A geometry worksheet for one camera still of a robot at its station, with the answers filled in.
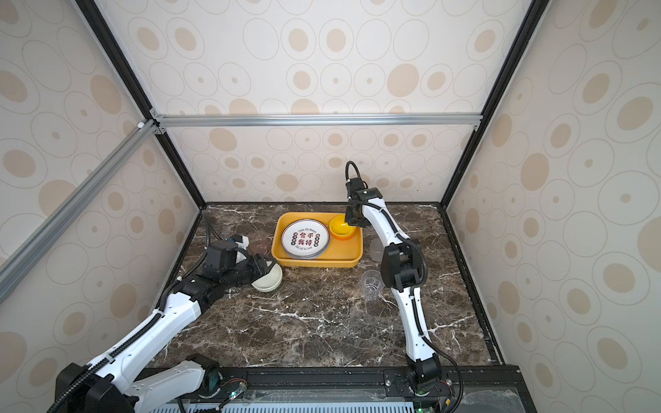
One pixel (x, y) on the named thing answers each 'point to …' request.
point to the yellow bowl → (339, 228)
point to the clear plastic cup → (373, 284)
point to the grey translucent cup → (376, 249)
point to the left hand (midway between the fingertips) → (279, 260)
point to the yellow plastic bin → (341, 253)
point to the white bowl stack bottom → (270, 280)
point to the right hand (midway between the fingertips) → (355, 220)
